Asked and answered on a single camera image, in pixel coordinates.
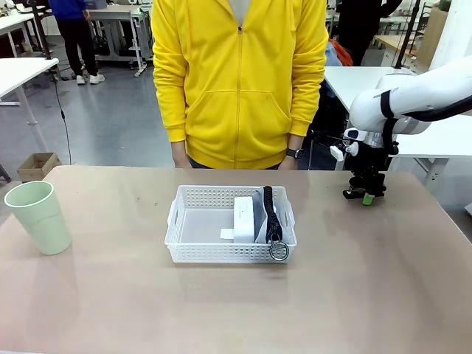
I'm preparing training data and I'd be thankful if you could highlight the orange fabric item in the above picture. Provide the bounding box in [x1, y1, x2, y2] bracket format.
[328, 38, 354, 68]

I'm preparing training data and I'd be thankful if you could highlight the grey campus pencil case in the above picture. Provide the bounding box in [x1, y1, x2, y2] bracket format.
[253, 185, 291, 263]

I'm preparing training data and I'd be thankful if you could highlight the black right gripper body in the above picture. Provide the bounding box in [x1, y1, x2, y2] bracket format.
[345, 142, 400, 174]

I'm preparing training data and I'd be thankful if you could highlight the light green plastic cup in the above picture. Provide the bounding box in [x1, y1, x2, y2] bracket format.
[4, 180, 73, 257]

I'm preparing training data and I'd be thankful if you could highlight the large white table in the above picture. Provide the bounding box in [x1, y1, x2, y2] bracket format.
[323, 66, 472, 217]

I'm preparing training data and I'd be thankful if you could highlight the brown cardboard panel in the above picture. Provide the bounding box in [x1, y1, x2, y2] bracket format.
[417, 6, 449, 73]

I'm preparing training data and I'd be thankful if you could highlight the wooden top desk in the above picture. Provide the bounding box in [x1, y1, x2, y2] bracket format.
[372, 35, 418, 68]

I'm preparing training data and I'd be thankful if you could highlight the person left hand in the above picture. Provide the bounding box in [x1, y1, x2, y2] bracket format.
[277, 157, 302, 171]

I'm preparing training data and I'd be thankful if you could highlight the black metal stand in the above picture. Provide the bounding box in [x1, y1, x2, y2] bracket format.
[28, 0, 53, 60]

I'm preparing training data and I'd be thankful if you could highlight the open cardboard box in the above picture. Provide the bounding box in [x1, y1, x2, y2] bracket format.
[16, 152, 63, 184]

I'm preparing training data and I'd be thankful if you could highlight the small white desk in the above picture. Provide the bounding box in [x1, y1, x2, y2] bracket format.
[0, 13, 36, 58]

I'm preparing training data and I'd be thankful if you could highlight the person right hand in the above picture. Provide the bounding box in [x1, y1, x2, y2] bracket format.
[170, 140, 194, 170]

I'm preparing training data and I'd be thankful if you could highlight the black floor cable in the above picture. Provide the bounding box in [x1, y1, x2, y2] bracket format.
[53, 76, 74, 166]

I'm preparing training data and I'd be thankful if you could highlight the grey height adjustable desk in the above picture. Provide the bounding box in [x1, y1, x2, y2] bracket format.
[88, 3, 154, 78]

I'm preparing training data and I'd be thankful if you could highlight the person in black clothes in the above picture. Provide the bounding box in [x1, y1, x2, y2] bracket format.
[337, 0, 403, 68]

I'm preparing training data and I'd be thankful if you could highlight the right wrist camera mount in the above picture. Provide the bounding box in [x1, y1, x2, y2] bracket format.
[330, 141, 359, 162]

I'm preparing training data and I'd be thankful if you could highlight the white perforated plastic basket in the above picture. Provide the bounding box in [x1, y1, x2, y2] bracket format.
[164, 184, 298, 265]

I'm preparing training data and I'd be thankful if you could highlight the white rectangular box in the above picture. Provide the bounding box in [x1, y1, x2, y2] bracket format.
[232, 196, 257, 245]

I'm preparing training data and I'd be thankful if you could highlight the white table with metal legs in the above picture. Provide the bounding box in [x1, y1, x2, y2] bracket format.
[0, 57, 60, 154]

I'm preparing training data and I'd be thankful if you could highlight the black slanted pole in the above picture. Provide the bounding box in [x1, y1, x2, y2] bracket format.
[394, 0, 423, 70]

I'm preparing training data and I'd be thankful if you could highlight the person in yellow hoodie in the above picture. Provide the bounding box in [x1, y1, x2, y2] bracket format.
[150, 0, 330, 171]

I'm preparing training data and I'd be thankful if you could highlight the person in blue top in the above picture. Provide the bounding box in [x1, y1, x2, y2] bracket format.
[47, 0, 106, 86]

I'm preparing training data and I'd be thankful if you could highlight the black right arm cable sleeve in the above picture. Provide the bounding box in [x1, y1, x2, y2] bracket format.
[381, 89, 472, 156]

